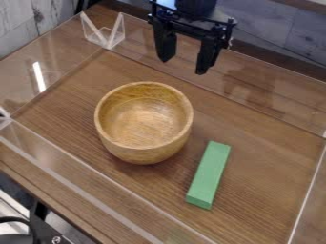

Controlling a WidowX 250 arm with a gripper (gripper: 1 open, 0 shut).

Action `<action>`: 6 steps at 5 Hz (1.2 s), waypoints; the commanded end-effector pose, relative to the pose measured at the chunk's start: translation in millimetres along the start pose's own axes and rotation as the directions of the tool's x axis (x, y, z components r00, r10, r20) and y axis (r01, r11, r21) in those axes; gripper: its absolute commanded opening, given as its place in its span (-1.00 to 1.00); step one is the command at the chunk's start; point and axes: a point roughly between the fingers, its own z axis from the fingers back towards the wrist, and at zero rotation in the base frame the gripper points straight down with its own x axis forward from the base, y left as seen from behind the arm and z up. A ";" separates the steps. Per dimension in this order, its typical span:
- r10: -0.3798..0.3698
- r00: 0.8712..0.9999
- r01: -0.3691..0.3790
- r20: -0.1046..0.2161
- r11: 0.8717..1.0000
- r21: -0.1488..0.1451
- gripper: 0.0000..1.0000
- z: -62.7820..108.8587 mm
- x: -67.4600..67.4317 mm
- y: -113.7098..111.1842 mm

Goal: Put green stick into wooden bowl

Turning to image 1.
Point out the wooden bowl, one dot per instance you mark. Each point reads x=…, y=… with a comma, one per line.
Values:
x=143, y=121

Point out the clear acrylic corner bracket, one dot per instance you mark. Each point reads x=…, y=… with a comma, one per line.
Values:
x=104, y=37

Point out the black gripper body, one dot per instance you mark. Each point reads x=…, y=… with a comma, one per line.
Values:
x=193, y=18

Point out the clear acrylic tray wall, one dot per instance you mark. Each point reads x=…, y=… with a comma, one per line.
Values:
x=112, y=214

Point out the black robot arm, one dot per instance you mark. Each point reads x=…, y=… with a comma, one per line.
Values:
x=196, y=19

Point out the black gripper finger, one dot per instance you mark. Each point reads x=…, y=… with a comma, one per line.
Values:
x=207, y=55
x=164, y=39

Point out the black table frame bracket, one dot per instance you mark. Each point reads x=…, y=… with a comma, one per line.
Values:
x=46, y=234

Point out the green rectangular stick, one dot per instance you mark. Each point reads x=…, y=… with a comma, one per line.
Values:
x=208, y=173

